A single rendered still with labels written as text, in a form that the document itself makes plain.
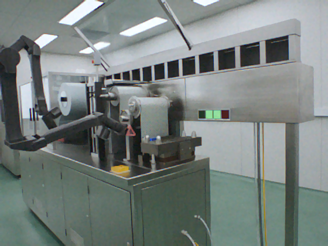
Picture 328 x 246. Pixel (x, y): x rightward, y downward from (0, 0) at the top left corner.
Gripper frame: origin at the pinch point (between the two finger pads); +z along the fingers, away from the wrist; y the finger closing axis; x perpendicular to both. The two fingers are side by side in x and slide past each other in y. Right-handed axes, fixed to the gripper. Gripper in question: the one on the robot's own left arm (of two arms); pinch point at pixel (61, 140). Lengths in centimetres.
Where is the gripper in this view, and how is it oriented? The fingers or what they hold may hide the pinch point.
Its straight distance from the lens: 181.6
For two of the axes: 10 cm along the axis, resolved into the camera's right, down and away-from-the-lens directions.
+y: -7.7, -0.1, 6.4
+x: -5.4, 5.6, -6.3
